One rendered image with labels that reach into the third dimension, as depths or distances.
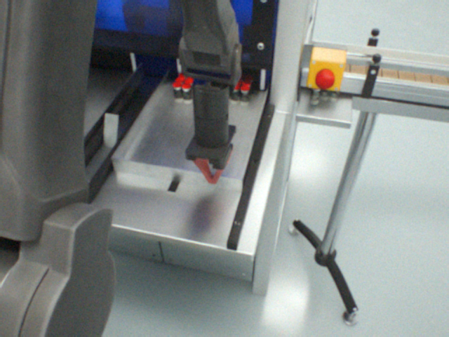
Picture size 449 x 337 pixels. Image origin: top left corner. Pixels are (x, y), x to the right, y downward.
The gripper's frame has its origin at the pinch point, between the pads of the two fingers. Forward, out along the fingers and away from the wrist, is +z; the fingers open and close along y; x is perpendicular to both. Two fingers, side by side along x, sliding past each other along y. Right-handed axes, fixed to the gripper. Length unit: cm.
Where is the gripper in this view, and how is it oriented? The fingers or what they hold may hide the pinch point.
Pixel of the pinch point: (212, 179)
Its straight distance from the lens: 73.7
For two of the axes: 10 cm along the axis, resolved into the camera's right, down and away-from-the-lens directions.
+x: -9.7, -1.6, 1.8
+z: -0.1, 7.7, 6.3
